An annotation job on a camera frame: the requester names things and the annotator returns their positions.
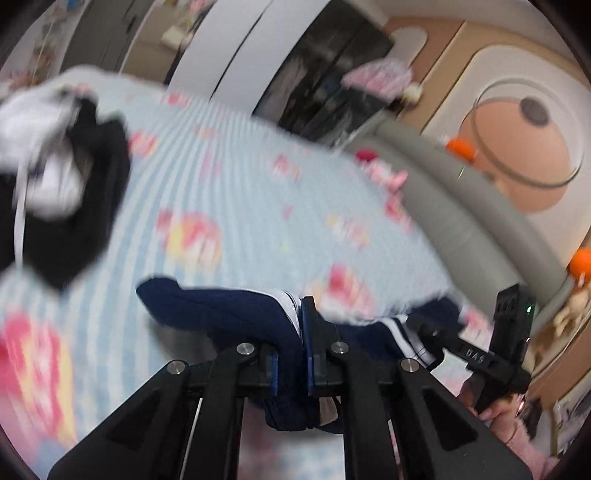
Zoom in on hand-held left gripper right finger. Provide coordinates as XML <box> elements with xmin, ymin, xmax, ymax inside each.
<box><xmin>299</xmin><ymin>296</ymin><xmax>533</xmax><ymax>480</ymax></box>

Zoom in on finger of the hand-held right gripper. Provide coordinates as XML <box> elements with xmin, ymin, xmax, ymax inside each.
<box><xmin>405</xmin><ymin>313</ymin><xmax>465</xmax><ymax>370</ymax></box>

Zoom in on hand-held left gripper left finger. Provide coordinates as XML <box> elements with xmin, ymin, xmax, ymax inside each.
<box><xmin>47</xmin><ymin>342</ymin><xmax>280</xmax><ymax>480</ymax></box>

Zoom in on navy pants with white stripes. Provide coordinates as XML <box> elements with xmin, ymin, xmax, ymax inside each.
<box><xmin>136</xmin><ymin>276</ymin><xmax>467</xmax><ymax>433</ymax></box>

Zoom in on black and white clothes pile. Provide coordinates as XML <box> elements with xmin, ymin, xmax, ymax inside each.
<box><xmin>0</xmin><ymin>97</ymin><xmax>134</xmax><ymax>291</ymax></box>

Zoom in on person's right hand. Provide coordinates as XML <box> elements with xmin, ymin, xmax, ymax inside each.
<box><xmin>478</xmin><ymin>394</ymin><xmax>520</xmax><ymax>426</ymax></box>

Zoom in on beige doll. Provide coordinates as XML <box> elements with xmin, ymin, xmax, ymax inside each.
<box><xmin>551</xmin><ymin>277</ymin><xmax>591</xmax><ymax>342</ymax></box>

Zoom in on orange ball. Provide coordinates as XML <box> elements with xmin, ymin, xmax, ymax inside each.
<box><xmin>445</xmin><ymin>137</ymin><xmax>477</xmax><ymax>162</ymax></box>
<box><xmin>568</xmin><ymin>247</ymin><xmax>591</xmax><ymax>282</ymax></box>

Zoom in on grey padded headboard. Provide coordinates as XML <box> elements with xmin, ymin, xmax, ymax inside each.
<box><xmin>346</xmin><ymin>113</ymin><xmax>575</xmax><ymax>315</ymax></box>

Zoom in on pink plush toy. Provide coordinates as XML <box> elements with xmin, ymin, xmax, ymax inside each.
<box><xmin>365</xmin><ymin>161</ymin><xmax>414</xmax><ymax>232</ymax></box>

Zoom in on round ceiling lamp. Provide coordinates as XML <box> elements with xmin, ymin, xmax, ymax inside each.
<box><xmin>471</xmin><ymin>78</ymin><xmax>585</xmax><ymax>190</ymax></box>

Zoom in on blue checked printed blanket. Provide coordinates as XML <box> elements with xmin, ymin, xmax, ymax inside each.
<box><xmin>0</xmin><ymin>69</ymin><xmax>490</xmax><ymax>480</ymax></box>

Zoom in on pink frilly cloth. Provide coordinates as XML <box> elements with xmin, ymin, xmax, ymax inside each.
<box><xmin>342</xmin><ymin>58</ymin><xmax>414</xmax><ymax>100</ymax></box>

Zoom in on dark glass wardrobe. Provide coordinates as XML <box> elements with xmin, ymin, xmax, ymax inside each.
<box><xmin>252</xmin><ymin>0</ymin><xmax>398</xmax><ymax>144</ymax></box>

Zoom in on white wardrobe door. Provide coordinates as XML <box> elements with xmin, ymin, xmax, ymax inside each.
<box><xmin>164</xmin><ymin>0</ymin><xmax>333</xmax><ymax>116</ymax></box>

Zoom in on white garment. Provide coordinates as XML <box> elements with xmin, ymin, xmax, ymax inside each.
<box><xmin>0</xmin><ymin>85</ymin><xmax>100</xmax><ymax>268</ymax></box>

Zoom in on white bag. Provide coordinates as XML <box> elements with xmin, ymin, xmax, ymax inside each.
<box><xmin>159</xmin><ymin>25</ymin><xmax>190</xmax><ymax>49</ymax></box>

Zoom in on grey door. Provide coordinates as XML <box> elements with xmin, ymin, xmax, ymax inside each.
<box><xmin>69</xmin><ymin>0</ymin><xmax>162</xmax><ymax>75</ymax></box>

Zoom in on white toy shelf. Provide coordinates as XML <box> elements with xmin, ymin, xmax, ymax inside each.
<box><xmin>9</xmin><ymin>0</ymin><xmax>88</xmax><ymax>88</ymax></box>

